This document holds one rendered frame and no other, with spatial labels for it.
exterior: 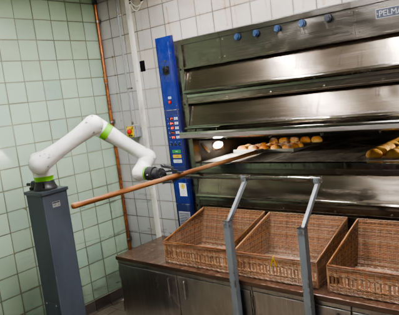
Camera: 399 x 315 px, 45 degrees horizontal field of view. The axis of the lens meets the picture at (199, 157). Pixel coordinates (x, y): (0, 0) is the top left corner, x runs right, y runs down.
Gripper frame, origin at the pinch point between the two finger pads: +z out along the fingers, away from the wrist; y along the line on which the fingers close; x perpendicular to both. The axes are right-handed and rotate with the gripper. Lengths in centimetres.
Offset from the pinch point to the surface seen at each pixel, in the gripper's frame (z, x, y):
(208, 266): 12, -6, 60
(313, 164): 65, -55, 2
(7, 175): -124, 45, -3
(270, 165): 34, -55, 3
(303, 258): 86, 5, 39
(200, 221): -25, -47, 46
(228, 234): 39, 5, 32
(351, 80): 92, -55, -49
